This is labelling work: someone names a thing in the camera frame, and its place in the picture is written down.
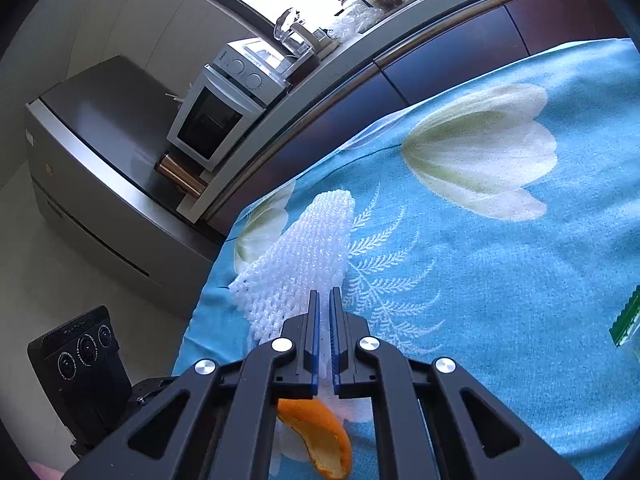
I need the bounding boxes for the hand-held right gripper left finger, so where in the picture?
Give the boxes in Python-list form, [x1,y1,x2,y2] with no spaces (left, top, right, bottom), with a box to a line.
[62,290,321,480]

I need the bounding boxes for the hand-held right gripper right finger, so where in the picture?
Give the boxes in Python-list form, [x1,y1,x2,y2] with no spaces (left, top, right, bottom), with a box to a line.
[330,287,584,480]

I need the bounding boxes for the white foam fruit net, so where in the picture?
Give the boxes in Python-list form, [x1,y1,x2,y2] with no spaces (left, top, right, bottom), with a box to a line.
[228,188,357,418]

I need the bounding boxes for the person's left forearm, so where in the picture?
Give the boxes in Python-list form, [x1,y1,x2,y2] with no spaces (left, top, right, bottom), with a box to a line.
[27,462,65,480]

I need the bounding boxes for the large orange peel piece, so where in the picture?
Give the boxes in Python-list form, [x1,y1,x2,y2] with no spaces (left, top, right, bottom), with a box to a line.
[276,397,353,480]

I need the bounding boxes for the copper metal canister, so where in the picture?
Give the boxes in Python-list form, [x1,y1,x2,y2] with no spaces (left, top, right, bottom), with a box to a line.
[157,152,207,197]

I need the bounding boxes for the grey refrigerator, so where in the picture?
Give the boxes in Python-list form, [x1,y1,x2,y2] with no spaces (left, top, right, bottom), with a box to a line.
[25,55,227,307]

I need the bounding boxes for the white microwave oven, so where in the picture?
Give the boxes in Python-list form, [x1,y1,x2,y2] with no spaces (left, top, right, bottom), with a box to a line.
[166,37,292,172]

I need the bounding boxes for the green white snack packet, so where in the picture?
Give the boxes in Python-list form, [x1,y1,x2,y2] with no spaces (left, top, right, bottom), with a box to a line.
[608,283,640,349]

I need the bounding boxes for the kitchen counter with dark cabinets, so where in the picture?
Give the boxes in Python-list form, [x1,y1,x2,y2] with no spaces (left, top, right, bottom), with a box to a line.
[175,0,632,237]

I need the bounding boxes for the clear blender jug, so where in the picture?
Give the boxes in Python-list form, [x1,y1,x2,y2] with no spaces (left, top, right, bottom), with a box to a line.
[272,7,317,60]

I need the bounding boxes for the clear plastic bag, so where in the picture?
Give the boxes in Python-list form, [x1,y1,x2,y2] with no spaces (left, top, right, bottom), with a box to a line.
[329,2,382,42]

